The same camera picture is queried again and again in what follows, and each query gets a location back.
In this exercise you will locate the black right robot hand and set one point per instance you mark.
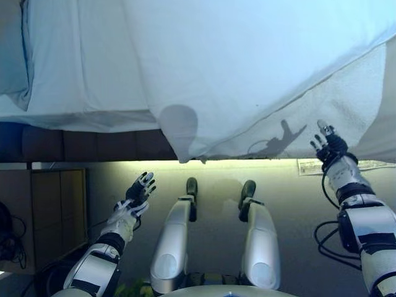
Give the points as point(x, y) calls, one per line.
point(332, 148)

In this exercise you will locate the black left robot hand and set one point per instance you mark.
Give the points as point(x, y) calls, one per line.
point(136, 195)

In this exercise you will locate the white duvet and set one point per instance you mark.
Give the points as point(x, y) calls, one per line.
point(216, 62)

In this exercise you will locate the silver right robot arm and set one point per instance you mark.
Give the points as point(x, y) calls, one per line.
point(368, 222)

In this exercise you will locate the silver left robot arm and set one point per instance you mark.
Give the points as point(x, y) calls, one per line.
point(96, 263)

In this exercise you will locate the white bed sheet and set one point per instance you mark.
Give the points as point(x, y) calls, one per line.
point(86, 62)

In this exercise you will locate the grey area rug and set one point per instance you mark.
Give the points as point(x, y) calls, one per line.
point(309, 167)

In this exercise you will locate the white textured fringed blanket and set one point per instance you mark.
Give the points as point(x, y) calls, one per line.
point(325, 102)

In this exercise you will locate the dark left robot foot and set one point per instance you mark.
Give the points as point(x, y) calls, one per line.
point(191, 185)

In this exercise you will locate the dark robot foot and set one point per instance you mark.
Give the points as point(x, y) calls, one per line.
point(191, 185)
point(248, 189)

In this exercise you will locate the large wooden nightstand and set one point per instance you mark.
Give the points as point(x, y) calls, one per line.
point(52, 216)

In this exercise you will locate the dark right robot foot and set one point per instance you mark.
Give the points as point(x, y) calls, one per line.
point(248, 189)

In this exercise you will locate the silver right robot leg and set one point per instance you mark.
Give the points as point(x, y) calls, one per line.
point(261, 244)

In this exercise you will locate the large beige pillow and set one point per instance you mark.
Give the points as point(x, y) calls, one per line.
point(12, 46)

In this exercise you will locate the dark brown bed frame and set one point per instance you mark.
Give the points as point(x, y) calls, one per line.
point(92, 145)

